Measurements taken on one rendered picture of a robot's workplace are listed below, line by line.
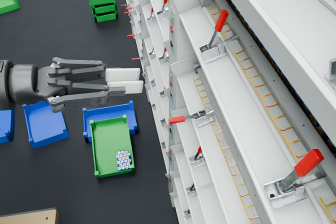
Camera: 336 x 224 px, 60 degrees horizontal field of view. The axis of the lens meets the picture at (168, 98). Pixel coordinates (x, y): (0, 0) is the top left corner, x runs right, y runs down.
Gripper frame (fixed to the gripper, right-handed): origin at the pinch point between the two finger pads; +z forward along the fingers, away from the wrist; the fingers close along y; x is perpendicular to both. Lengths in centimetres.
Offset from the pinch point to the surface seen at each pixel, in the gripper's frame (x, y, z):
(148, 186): 97, 24, 21
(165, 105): 45, 33, 24
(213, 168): 8.6, -17.5, 16.2
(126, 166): 91, 34, 11
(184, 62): 3.8, 10.2, 16.6
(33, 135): 106, 70, -38
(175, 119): 6.9, -5.6, 10.9
